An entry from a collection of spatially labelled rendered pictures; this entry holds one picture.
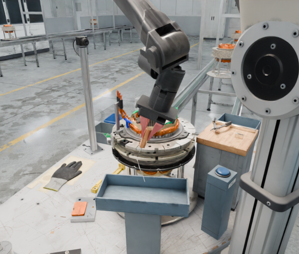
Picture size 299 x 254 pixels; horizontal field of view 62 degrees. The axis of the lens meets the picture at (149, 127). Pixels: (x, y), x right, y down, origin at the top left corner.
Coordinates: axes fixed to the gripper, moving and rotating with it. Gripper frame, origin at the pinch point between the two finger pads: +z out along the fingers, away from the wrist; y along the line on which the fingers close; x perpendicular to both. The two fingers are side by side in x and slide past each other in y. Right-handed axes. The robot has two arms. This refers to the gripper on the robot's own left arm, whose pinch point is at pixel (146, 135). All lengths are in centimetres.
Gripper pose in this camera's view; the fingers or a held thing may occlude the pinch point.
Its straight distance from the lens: 65.8
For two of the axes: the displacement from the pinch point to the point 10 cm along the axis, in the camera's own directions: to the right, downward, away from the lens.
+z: -3.3, 8.1, 4.9
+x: -2.2, 4.4, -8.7
